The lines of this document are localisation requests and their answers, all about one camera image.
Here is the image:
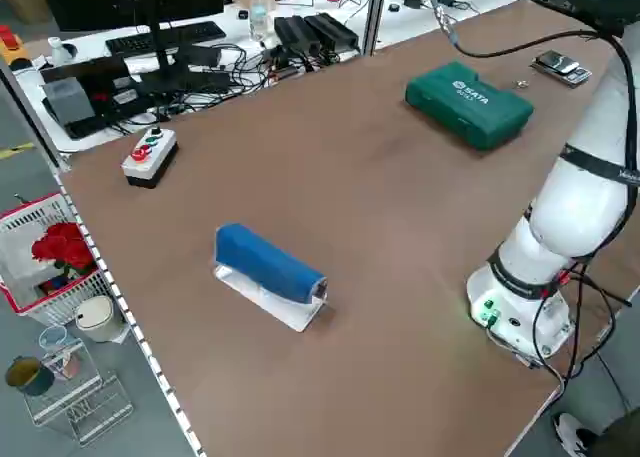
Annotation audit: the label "green plastic toolbox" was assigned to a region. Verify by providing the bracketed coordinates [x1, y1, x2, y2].
[404, 60, 535, 152]

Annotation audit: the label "black digital kitchen scale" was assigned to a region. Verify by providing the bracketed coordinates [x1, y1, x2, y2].
[530, 50, 594, 87]

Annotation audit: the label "clear plastic cup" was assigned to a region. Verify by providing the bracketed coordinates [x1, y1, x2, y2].
[38, 325, 71, 364]

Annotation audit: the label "blue towel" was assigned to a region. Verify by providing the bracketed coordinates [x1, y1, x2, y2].
[214, 222, 329, 306]

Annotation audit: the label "white metal towel rack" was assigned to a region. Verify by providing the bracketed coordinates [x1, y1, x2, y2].
[213, 264, 335, 334]

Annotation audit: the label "white button control box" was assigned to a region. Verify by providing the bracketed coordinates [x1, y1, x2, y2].
[121, 125, 180, 189]

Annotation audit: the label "black power supply brick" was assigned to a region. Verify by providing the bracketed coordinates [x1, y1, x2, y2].
[273, 15, 321, 54]
[303, 12, 360, 51]

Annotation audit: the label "clear water bottle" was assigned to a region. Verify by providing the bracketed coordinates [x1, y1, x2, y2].
[249, 0, 271, 43]

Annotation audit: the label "black keyboard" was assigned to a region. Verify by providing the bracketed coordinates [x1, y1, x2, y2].
[104, 20, 227, 58]

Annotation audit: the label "small white lidded bin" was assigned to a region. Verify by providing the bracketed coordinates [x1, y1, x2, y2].
[74, 295, 126, 343]

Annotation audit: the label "red artificial roses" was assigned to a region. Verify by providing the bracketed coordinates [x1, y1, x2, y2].
[30, 221, 97, 281]

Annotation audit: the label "grey box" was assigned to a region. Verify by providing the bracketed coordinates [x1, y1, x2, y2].
[42, 76, 97, 128]

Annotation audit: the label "red and white basket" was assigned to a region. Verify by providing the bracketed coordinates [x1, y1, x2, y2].
[0, 192, 114, 328]

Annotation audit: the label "clear acrylic shelf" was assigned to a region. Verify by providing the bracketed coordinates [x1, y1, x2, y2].
[22, 336, 135, 447]

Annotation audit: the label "person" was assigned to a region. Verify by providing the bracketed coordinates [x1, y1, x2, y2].
[552, 405, 640, 457]

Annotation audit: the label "dark green mug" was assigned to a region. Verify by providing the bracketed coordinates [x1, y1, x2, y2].
[4, 356, 55, 397]

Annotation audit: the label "yellow and red toy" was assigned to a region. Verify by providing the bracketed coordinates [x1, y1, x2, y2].
[0, 24, 32, 72]

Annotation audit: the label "aluminium frame post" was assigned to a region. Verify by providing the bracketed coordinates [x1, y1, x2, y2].
[362, 0, 389, 57]

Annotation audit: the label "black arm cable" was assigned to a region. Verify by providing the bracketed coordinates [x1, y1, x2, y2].
[424, 0, 640, 263]

